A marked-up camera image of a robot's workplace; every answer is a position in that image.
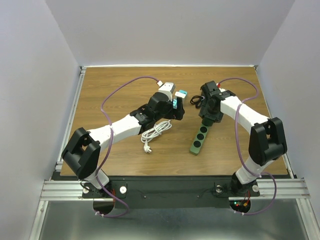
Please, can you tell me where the blue usb socket strip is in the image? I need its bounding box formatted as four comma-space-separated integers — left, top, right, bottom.
172, 89, 188, 109

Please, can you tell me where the green power strip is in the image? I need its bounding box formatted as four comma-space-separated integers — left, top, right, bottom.
189, 124, 211, 156

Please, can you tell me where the small teal cube adapter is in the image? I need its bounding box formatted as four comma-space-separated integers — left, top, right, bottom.
172, 99, 178, 109

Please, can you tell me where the dark green cube adapter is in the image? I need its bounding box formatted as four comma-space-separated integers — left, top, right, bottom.
201, 117, 215, 127

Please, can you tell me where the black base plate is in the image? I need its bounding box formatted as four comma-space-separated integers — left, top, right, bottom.
82, 175, 266, 210

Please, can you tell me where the white charger plug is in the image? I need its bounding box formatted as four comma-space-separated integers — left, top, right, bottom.
174, 90, 188, 100

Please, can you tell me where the black power cord with plug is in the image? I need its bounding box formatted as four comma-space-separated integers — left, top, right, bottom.
189, 93, 207, 110

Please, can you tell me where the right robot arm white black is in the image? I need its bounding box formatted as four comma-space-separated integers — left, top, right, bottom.
199, 81, 288, 195

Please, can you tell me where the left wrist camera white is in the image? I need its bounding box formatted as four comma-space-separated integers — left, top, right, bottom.
158, 82, 176, 98

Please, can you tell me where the white cord of blue strip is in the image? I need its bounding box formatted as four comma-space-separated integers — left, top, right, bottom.
141, 119, 173, 155

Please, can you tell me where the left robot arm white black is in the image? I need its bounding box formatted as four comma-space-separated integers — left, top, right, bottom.
61, 91, 186, 197

